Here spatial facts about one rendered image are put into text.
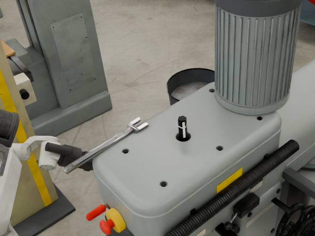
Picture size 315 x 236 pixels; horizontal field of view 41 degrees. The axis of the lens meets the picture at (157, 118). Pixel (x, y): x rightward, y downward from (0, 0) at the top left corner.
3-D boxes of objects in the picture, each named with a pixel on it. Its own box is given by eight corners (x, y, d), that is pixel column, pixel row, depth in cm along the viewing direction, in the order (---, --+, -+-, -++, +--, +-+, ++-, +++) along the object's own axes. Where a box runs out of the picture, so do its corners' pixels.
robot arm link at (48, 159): (61, 174, 169) (34, 168, 163) (64, 149, 174) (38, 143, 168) (74, 166, 161) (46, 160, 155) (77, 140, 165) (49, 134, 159)
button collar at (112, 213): (121, 237, 103) (117, 222, 99) (107, 222, 107) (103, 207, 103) (127, 232, 104) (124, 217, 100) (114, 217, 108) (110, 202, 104)
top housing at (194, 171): (153, 260, 97) (146, 217, 87) (93, 195, 114) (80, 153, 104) (284, 158, 118) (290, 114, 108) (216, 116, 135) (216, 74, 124)
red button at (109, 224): (108, 239, 102) (105, 229, 99) (99, 229, 104) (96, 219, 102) (119, 232, 103) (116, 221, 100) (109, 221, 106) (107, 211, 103)
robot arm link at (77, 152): (86, 177, 177) (59, 172, 171) (87, 156, 181) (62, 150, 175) (101, 170, 168) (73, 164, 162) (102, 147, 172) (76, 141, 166)
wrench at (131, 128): (69, 177, 98) (68, 174, 97) (60, 168, 100) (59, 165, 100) (148, 126, 109) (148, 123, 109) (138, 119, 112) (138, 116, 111)
